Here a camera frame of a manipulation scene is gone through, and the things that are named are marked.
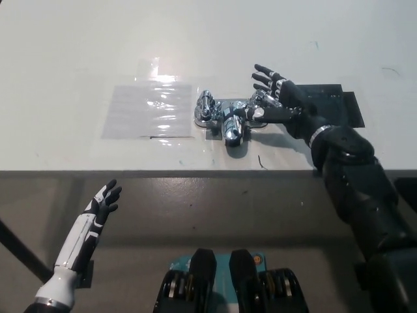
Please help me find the black tape patch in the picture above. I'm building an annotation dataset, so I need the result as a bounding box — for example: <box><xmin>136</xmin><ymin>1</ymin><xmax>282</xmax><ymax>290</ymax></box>
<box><xmin>295</xmin><ymin>83</ymin><xmax>366</xmax><ymax>129</ymax></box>

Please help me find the black table leg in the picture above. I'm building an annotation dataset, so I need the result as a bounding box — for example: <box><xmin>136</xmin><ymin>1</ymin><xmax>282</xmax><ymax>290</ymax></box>
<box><xmin>0</xmin><ymin>217</ymin><xmax>55</xmax><ymax>285</ymax></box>

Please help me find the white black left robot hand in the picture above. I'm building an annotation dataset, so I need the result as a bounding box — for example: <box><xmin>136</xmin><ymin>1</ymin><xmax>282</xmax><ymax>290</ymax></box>
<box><xmin>51</xmin><ymin>178</ymin><xmax>123</xmax><ymax>275</ymax></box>

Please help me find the clear plastic sheet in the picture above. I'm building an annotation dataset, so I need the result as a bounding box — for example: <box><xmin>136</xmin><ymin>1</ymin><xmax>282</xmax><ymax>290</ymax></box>
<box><xmin>100</xmin><ymin>84</ymin><xmax>194</xmax><ymax>140</ymax></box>

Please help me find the chrome faucet handle upright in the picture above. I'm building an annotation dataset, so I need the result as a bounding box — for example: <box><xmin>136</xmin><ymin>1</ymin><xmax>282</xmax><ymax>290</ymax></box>
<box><xmin>196</xmin><ymin>89</ymin><xmax>216</xmax><ymax>119</ymax></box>

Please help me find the chrome faucet lever handle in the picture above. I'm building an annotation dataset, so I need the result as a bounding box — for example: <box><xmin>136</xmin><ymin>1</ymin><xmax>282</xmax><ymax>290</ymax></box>
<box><xmin>250</xmin><ymin>91</ymin><xmax>283</xmax><ymax>109</ymax></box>

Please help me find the chrome faucet body with spout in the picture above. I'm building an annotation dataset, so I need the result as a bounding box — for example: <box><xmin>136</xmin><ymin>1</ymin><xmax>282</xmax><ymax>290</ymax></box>
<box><xmin>194</xmin><ymin>99</ymin><xmax>271</xmax><ymax>148</ymax></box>

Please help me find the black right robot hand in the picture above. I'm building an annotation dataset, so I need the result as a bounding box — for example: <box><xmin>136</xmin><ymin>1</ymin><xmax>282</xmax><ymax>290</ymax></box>
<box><xmin>244</xmin><ymin>63</ymin><xmax>330</xmax><ymax>146</ymax></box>

